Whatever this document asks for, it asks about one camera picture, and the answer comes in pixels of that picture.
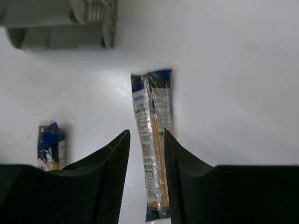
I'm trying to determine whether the pasta bag label side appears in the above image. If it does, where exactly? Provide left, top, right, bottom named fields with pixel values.
left=131, top=69, right=172, bottom=224

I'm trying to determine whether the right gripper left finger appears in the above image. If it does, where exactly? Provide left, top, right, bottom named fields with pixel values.
left=0, top=130, right=130, bottom=224

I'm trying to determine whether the blue yellow spaghetti bag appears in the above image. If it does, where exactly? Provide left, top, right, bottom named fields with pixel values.
left=37, top=121, right=66, bottom=171

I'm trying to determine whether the grey three-tier tray shelf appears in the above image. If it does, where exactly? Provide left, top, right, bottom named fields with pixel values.
left=0, top=0, right=119, bottom=50

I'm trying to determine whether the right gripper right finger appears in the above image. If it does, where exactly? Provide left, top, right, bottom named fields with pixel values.
left=164, top=131, right=299, bottom=224

